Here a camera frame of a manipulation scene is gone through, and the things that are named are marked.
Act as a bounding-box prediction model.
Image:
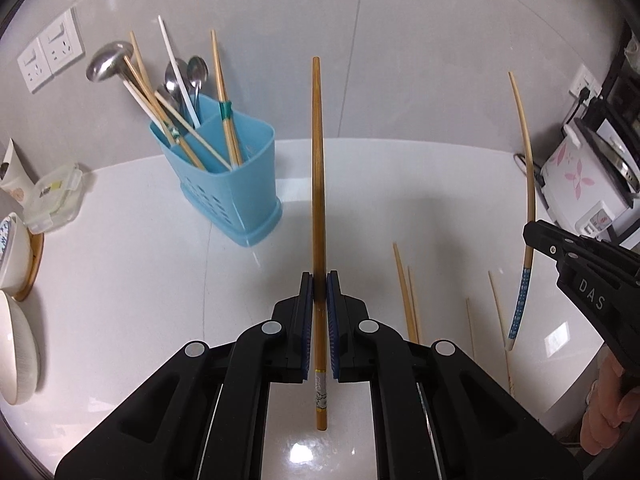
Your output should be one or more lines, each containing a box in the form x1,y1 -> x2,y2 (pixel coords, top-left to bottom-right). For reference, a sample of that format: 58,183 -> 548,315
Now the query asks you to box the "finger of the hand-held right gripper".
522,220 -> 576,271
540,221 -> 640,271

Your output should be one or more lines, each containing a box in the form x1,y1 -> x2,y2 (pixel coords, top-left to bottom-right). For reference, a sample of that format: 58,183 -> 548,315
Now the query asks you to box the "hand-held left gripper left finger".
54,271 -> 316,480

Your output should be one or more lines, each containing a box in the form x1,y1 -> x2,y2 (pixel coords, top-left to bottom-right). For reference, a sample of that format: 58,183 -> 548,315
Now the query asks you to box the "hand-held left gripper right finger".
327,271 -> 583,480

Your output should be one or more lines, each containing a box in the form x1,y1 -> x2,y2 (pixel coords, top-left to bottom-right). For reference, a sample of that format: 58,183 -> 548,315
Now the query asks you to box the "blue patterned wooden chopstick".
506,71 -> 538,352

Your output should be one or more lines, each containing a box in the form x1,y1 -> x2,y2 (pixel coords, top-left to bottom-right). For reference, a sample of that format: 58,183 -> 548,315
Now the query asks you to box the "blue plastic utensil holder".
148,95 -> 283,248

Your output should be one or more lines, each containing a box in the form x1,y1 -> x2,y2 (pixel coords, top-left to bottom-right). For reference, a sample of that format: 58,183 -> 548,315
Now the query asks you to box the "dark brown wooden chopstick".
311,56 -> 331,432

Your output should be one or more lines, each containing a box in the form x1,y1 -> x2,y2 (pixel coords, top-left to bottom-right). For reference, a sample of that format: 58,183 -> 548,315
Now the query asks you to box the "green taped light blue chopstick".
213,31 -> 244,167

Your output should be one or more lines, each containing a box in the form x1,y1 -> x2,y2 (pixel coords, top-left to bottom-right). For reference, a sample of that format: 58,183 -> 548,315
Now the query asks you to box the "green taped blue patterned chopstick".
210,30 -> 238,167

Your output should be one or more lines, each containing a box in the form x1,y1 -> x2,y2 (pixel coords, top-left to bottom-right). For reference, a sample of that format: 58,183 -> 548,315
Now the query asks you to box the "person's right hand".
581,360 -> 640,453

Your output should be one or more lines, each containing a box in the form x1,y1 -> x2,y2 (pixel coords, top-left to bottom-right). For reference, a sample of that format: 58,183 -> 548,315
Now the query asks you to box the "white flowered rice cooker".
540,120 -> 636,238

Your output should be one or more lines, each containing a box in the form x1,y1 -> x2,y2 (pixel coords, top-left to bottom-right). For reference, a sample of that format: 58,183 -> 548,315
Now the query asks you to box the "black power plug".
562,86 -> 592,126

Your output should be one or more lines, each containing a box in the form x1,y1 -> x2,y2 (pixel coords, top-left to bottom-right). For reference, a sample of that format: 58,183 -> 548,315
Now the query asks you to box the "white plastic chopstick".
158,15 -> 202,128
123,79 -> 168,131
155,91 -> 233,170

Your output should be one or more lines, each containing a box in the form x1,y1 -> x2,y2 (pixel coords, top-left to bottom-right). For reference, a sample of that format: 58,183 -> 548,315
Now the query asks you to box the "round wooden trivet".
12,232 -> 45,302

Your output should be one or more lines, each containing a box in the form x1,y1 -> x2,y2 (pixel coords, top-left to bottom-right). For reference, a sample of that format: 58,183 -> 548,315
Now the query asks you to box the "plain white bowl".
0,290 -> 41,406

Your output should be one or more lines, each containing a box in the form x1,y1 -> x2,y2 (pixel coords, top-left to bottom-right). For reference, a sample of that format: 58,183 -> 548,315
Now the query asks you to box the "glass container green lid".
22,162 -> 83,233

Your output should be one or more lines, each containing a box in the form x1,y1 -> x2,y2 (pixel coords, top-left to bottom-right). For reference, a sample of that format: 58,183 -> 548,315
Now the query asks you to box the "blue patterned white bowl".
0,212 -> 33,291

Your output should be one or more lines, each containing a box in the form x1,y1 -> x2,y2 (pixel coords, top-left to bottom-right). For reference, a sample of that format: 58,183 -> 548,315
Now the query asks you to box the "steel ladle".
86,41 -> 176,136

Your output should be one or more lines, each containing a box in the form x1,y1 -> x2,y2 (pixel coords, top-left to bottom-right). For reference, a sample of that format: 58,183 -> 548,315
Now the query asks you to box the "white wall socket plate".
570,64 -> 601,98
17,37 -> 53,93
40,9 -> 83,76

